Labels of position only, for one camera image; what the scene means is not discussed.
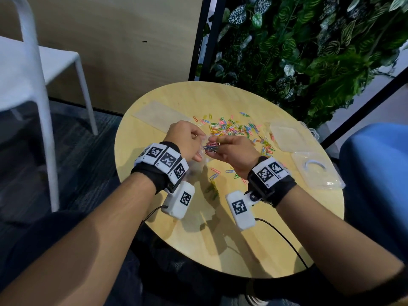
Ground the person's left hand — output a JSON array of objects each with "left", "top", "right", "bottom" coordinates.
[{"left": 163, "top": 120, "right": 208, "bottom": 163}]

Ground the person's right hand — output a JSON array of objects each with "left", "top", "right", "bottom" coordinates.
[{"left": 207, "top": 135, "right": 262, "bottom": 180}]

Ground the small clear plastic bag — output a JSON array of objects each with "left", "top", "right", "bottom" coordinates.
[{"left": 191, "top": 137, "right": 213, "bottom": 176}]

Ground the person's left forearm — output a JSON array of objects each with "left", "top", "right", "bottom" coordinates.
[{"left": 0, "top": 172, "right": 166, "bottom": 306}]

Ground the person's right forearm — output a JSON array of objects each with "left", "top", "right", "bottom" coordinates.
[{"left": 275, "top": 185, "right": 408, "bottom": 297}]

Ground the pile of colourful paper clips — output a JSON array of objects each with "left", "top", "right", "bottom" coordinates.
[{"left": 192, "top": 111, "right": 277, "bottom": 156}]

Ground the black wristband with marker tags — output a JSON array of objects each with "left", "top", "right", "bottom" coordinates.
[
  {"left": 131, "top": 142, "right": 189, "bottom": 195},
  {"left": 247, "top": 156, "right": 298, "bottom": 208}
]

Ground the yellow green paper clip cluster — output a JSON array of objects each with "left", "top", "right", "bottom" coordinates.
[{"left": 205, "top": 180, "right": 221, "bottom": 200}]

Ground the flat clear plastic bag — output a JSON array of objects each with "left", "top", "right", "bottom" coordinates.
[{"left": 132, "top": 100, "right": 193, "bottom": 133}]

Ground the clear plastic box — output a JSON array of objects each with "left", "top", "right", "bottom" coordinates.
[{"left": 269, "top": 120, "right": 320, "bottom": 153}]

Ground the clear plastic lid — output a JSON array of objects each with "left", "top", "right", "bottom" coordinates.
[{"left": 291, "top": 151, "right": 346, "bottom": 190}]

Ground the person's shoe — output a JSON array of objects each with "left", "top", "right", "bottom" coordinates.
[{"left": 244, "top": 279, "right": 271, "bottom": 306}]

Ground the blue upholstered chair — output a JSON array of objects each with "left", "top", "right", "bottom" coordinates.
[{"left": 339, "top": 122, "right": 408, "bottom": 262}]

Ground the white plastic chair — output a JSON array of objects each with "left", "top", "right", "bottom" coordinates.
[{"left": 0, "top": 0, "right": 99, "bottom": 213}]

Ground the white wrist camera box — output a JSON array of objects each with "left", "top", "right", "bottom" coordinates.
[
  {"left": 225, "top": 190, "right": 257, "bottom": 232},
  {"left": 161, "top": 181, "right": 196, "bottom": 220}
]

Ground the thin black cable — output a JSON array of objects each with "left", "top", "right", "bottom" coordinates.
[
  {"left": 140, "top": 205, "right": 168, "bottom": 224},
  {"left": 254, "top": 217, "right": 310, "bottom": 270}
]

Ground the black metal frame post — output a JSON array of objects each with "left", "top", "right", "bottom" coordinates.
[{"left": 188, "top": 0, "right": 228, "bottom": 82}]

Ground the green artificial plant wall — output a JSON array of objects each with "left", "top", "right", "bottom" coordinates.
[{"left": 196, "top": 0, "right": 408, "bottom": 128}]

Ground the black metal frame bar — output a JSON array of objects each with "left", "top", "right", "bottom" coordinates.
[{"left": 320, "top": 65, "right": 408, "bottom": 150}]

